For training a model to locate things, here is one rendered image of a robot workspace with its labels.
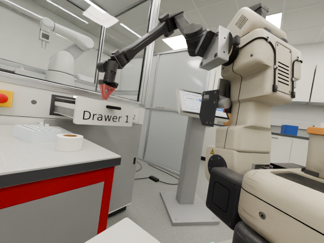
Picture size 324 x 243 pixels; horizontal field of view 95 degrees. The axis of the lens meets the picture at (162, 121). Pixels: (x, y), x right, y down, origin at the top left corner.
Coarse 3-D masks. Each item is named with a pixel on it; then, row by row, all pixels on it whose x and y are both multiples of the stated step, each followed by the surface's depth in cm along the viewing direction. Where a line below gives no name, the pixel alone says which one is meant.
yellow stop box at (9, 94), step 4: (0, 92) 62; (4, 92) 63; (8, 92) 64; (12, 92) 65; (8, 96) 64; (12, 96) 65; (8, 100) 64; (12, 100) 65; (0, 104) 63; (4, 104) 63; (8, 104) 64
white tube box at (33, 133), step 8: (16, 128) 50; (24, 128) 47; (32, 128) 49; (40, 128) 50; (48, 128) 52; (16, 136) 50; (24, 136) 47; (32, 136) 45; (40, 136) 47; (48, 136) 49
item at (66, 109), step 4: (56, 104) 79; (60, 104) 76; (64, 104) 72; (68, 104) 69; (72, 104) 66; (56, 108) 78; (60, 108) 74; (64, 108) 71; (68, 108) 68; (72, 108) 65; (56, 112) 79; (60, 112) 74; (64, 112) 71; (68, 112) 67; (72, 112) 65; (68, 116) 68; (72, 116) 64
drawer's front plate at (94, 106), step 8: (80, 104) 59; (88, 104) 62; (96, 104) 64; (104, 104) 67; (112, 104) 70; (120, 104) 73; (80, 112) 60; (88, 112) 62; (96, 112) 65; (104, 112) 68; (112, 112) 71; (120, 112) 74; (128, 112) 78; (80, 120) 60; (88, 120) 63; (96, 120) 65; (104, 120) 68; (120, 120) 75; (128, 120) 79
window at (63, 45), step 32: (0, 0) 63; (32, 0) 70; (64, 0) 79; (96, 0) 92; (128, 0) 108; (0, 32) 64; (32, 32) 72; (64, 32) 81; (96, 32) 94; (128, 32) 112; (0, 64) 65; (32, 64) 73; (64, 64) 83; (96, 64) 97; (128, 64) 115; (128, 96) 120
